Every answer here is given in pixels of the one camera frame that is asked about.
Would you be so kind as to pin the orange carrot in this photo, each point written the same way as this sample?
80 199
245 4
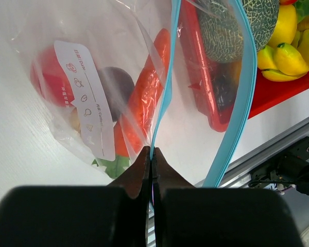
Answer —
142 104

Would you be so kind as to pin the yellow banana bunch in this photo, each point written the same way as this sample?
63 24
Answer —
285 57

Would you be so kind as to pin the aluminium front rail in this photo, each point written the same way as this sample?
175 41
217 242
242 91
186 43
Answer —
238 173

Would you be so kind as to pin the dark purple passion fruit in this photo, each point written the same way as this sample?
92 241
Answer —
118 87

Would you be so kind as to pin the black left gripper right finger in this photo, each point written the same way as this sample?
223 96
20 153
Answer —
188 216

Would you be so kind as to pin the clear zip top bag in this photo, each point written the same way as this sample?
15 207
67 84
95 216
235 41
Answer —
90 35

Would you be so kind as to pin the red plastic tray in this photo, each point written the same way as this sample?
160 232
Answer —
254 94

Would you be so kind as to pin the red apple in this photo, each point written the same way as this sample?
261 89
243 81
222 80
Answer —
49 79

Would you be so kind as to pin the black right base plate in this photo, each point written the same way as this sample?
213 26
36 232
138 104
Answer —
286 169

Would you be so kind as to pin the green netted melon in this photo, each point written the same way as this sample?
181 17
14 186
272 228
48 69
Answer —
222 37

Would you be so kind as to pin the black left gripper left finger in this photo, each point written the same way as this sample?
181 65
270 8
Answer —
111 215

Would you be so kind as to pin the green leafy vegetable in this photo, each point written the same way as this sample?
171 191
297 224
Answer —
113 168

